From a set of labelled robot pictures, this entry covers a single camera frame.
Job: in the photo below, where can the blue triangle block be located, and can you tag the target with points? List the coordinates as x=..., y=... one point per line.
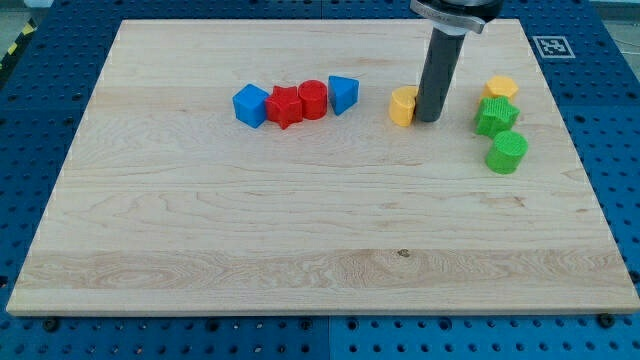
x=343, y=93

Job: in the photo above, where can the green cylinder block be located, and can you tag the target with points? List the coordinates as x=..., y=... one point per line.
x=506, y=152

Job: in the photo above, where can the green star block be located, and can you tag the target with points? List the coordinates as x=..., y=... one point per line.
x=494, y=115

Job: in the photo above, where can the yellow hexagon block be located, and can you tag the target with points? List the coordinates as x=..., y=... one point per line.
x=498, y=86

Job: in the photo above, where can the red cylinder block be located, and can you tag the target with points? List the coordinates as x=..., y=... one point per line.
x=313, y=95

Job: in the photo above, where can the red star block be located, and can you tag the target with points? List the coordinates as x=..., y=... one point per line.
x=284, y=106

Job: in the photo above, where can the white fiducial marker tag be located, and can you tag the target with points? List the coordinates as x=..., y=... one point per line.
x=553, y=47

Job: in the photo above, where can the silver black robot arm flange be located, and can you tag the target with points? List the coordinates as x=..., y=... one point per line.
x=458, y=16

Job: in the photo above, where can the yellow heart block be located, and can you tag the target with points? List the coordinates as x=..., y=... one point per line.
x=402, y=105

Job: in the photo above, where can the blue cube block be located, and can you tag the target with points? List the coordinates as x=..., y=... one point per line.
x=249, y=105

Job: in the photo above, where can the wooden board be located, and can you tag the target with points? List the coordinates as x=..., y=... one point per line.
x=168, y=205

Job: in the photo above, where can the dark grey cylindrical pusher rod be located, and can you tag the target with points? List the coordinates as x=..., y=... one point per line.
x=439, y=67

